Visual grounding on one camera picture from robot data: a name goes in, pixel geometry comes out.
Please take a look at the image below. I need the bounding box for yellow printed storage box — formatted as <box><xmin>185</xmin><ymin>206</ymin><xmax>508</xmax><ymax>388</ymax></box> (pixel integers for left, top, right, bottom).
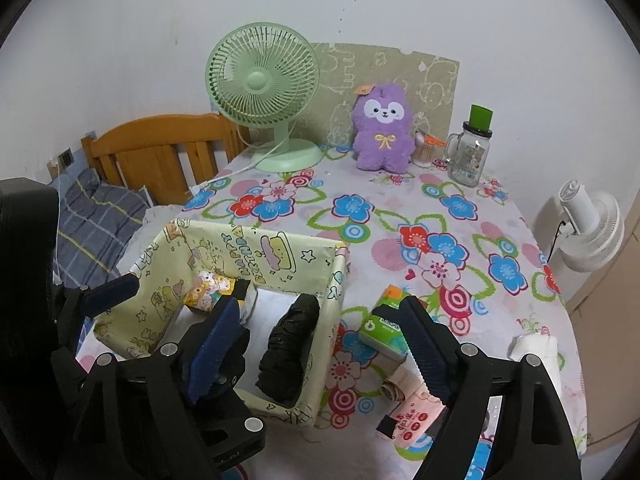
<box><xmin>92</xmin><ymin>219</ymin><xmax>349</xmax><ymax>428</ymax></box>

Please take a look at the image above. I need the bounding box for purple plush toy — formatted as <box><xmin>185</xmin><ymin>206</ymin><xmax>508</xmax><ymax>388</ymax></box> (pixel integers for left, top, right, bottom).
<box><xmin>350</xmin><ymin>84</ymin><xmax>417</xmax><ymax>171</ymax></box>

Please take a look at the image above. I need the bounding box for floral tablecloth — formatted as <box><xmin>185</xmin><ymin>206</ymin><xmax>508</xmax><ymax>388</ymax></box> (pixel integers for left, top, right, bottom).
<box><xmin>75</xmin><ymin>142</ymin><xmax>591</xmax><ymax>480</ymax></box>

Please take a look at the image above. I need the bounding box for black fan cable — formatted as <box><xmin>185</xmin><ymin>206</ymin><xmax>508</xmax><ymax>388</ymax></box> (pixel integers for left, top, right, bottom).
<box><xmin>546</xmin><ymin>219</ymin><xmax>568</xmax><ymax>263</ymax></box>

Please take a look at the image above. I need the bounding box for white standing fan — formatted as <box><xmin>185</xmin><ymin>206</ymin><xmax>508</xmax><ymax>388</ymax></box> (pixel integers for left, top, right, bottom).
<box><xmin>532</xmin><ymin>180</ymin><xmax>626</xmax><ymax>273</ymax></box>

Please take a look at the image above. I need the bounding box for beige wooden cabinet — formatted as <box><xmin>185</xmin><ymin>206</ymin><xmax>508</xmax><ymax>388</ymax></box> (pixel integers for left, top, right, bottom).
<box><xmin>565</xmin><ymin>220</ymin><xmax>640</xmax><ymax>436</ymax></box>

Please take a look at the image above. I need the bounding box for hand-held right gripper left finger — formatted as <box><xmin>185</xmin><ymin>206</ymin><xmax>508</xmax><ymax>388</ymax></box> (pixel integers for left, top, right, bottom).
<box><xmin>70</xmin><ymin>296</ymin><xmax>267</xmax><ymax>480</ymax></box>

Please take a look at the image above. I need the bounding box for clear plastic cup stack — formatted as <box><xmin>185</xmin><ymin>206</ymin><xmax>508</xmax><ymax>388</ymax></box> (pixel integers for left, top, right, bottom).
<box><xmin>509</xmin><ymin>332</ymin><xmax>561</xmax><ymax>386</ymax></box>

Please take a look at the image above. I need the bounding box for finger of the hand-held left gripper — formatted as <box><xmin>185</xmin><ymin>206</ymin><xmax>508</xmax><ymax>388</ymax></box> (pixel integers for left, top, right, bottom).
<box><xmin>55</xmin><ymin>274</ymin><xmax>142</xmax><ymax>361</ymax></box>

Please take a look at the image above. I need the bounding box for wooden bed headboard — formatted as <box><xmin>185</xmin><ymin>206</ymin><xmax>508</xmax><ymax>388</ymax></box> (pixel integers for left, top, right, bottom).
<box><xmin>81</xmin><ymin>112</ymin><xmax>251</xmax><ymax>206</ymax></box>

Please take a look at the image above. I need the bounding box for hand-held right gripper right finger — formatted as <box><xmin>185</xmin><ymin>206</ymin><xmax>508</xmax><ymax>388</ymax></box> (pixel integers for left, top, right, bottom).
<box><xmin>397</xmin><ymin>296</ymin><xmax>583</xmax><ymax>480</ymax></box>

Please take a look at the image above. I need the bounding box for glass mug jar green lid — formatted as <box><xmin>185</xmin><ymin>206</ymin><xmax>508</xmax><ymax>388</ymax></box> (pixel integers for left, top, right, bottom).
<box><xmin>445</xmin><ymin>104</ymin><xmax>496</xmax><ymax>188</ymax></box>

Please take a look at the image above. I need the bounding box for beige printed wall sheet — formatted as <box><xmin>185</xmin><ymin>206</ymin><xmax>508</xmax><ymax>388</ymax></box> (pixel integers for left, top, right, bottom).
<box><xmin>300</xmin><ymin>42</ymin><xmax>460</xmax><ymax>148</ymax></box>

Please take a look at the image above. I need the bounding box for cotton swab container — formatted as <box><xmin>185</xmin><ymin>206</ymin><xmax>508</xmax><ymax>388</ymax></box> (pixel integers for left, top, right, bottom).
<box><xmin>411</xmin><ymin>129</ymin><xmax>448</xmax><ymax>167</ymax></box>

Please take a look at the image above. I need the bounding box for white fan cable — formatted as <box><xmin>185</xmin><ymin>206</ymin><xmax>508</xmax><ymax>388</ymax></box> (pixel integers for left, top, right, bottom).
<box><xmin>186</xmin><ymin>140</ymin><xmax>286</xmax><ymax>198</ymax></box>

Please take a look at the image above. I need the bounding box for black plastic bag roll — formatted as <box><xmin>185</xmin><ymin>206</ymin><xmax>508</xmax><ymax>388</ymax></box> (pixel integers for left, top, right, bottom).
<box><xmin>255</xmin><ymin>292</ymin><xmax>321</xmax><ymax>403</ymax></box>

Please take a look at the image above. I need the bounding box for grey plaid pillow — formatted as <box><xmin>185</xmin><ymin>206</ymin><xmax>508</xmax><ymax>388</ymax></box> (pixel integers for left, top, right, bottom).
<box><xmin>52</xmin><ymin>167</ymin><xmax>151</xmax><ymax>288</ymax></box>

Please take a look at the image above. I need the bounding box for small cartoon printed packet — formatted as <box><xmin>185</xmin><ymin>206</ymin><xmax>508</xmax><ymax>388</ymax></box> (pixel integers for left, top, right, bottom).
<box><xmin>182</xmin><ymin>270</ymin><xmax>236</xmax><ymax>313</ymax></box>

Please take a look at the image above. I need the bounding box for pink tissue packet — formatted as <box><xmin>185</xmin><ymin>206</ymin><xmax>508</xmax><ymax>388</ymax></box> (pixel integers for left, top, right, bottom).
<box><xmin>376</xmin><ymin>365</ymin><xmax>448</xmax><ymax>451</ymax></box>

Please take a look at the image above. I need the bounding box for green tissue packet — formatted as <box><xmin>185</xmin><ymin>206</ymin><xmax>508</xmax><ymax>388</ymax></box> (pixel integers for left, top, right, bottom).
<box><xmin>357</xmin><ymin>285</ymin><xmax>426</xmax><ymax>366</ymax></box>

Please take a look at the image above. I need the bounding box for green desk fan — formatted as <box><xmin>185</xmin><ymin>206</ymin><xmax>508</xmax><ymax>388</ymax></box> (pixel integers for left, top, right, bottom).
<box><xmin>205</xmin><ymin>21</ymin><xmax>325</xmax><ymax>173</ymax></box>

